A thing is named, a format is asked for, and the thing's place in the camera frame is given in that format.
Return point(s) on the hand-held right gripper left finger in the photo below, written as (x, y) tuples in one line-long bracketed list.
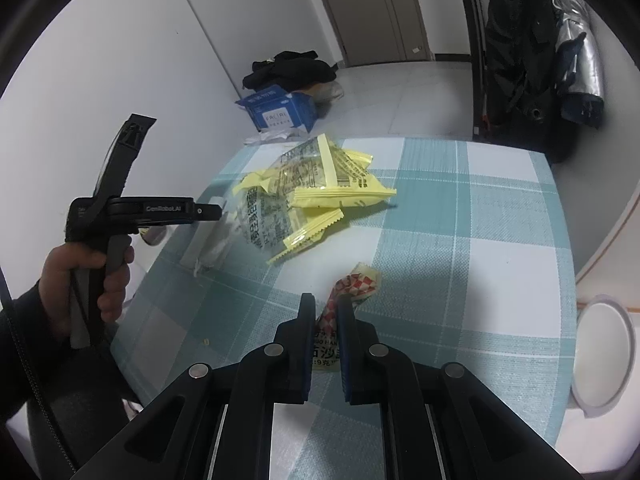
[(306, 360)]

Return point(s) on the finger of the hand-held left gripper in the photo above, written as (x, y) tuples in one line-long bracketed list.
[(207, 211)]

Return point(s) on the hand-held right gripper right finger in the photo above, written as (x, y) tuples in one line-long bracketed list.
[(345, 360)]

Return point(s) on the red white checked wrapper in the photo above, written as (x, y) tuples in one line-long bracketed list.
[(357, 285)]

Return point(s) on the white round trash bin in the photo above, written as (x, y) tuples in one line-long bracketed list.
[(600, 355)]

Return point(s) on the person's left forearm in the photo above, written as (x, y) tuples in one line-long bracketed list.
[(37, 330)]

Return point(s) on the person's left hand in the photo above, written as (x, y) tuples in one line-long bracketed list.
[(60, 270)]

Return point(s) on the small clear plastic wrapper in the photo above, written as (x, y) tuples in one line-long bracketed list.
[(215, 245)]

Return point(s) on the clear printed plastic bag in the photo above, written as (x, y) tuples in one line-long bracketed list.
[(265, 215)]

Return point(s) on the white crumpled paper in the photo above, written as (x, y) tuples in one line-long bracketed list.
[(270, 136)]

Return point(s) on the blue cardboard box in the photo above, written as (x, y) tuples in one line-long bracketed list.
[(275, 115)]

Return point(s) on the pile of yellow packets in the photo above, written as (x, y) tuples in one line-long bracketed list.
[(340, 197)]

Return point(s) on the teal checked tablecloth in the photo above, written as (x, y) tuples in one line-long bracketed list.
[(450, 260)]

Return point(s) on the black clothes pile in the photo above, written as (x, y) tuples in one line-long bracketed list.
[(295, 70)]

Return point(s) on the beige bag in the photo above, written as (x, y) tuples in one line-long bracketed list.
[(330, 95)]

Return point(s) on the dark cloth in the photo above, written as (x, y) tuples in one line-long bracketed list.
[(85, 400)]

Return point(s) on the grey door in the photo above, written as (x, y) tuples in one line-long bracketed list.
[(370, 10)]

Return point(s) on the black hanging coat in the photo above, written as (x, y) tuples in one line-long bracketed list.
[(520, 60)]

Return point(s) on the silver padded jacket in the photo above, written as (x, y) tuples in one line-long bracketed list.
[(575, 20)]

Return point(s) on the gold wall trim strip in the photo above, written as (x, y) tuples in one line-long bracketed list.
[(600, 256)]

